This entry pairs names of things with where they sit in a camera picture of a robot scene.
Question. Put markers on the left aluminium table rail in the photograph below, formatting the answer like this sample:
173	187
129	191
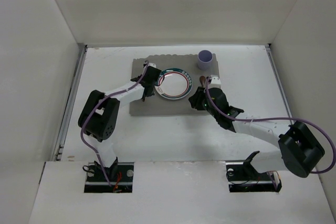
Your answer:
59	141

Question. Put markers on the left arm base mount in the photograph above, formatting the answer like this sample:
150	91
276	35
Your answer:
120	178

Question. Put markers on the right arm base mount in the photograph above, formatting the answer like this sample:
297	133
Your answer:
245	179

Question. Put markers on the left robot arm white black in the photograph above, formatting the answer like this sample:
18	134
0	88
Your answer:
99	115

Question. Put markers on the white plate green red rim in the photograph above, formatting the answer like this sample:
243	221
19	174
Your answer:
176	85

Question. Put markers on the right aluminium table rail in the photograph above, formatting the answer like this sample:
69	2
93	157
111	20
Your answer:
272	62

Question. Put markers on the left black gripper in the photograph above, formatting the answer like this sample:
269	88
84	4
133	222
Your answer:
153	80

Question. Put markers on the grey cloth placemat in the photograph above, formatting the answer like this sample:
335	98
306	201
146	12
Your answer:
157	105

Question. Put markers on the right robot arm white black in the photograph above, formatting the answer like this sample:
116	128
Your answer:
298	151

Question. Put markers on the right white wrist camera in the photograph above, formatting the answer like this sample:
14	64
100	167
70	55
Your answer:
214	82

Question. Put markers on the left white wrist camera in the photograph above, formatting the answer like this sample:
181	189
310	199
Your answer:
149	64

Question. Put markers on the brown wooden spoon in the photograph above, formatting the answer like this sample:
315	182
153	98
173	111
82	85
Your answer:
202	80

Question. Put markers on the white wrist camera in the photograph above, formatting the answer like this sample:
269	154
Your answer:
214	82
149	64

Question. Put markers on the lilac plastic cup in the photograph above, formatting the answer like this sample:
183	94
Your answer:
204	59

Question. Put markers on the aluminium table rail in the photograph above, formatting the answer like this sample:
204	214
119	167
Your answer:
59	141
272	62

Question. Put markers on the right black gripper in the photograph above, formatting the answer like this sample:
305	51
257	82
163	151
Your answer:
197	99

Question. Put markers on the brown wooden fork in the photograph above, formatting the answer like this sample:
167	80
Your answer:
160	81

